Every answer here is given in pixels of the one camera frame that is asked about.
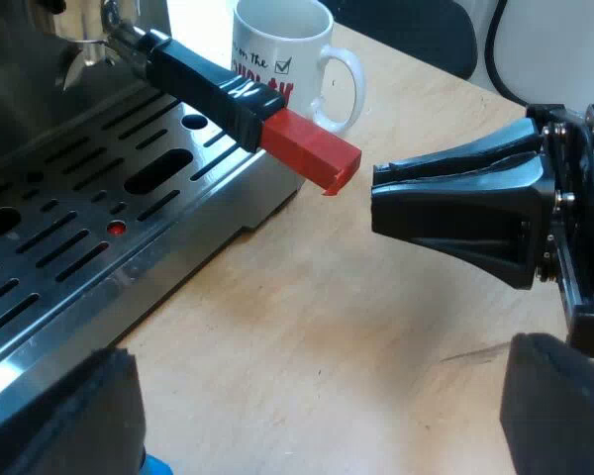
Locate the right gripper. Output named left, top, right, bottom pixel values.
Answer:
left=369, top=102, right=594, bottom=360

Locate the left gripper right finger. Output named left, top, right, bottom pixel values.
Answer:
left=499, top=332, right=594, bottom=475

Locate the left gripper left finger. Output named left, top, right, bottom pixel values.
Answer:
left=0, top=346, right=149, bottom=475

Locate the bright blue tamper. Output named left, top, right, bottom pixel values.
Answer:
left=143, top=454, right=174, bottom=475

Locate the white mug with red and black print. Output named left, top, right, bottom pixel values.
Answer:
left=231, top=0, right=368, bottom=136

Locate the steel espresso machine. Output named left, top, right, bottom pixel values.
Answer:
left=0, top=0, right=307, bottom=413

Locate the black cable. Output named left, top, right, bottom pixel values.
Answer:
left=484, top=0, right=528, bottom=109

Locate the filter holder with red-ended handle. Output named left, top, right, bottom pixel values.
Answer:
left=102, top=23, right=363, bottom=198

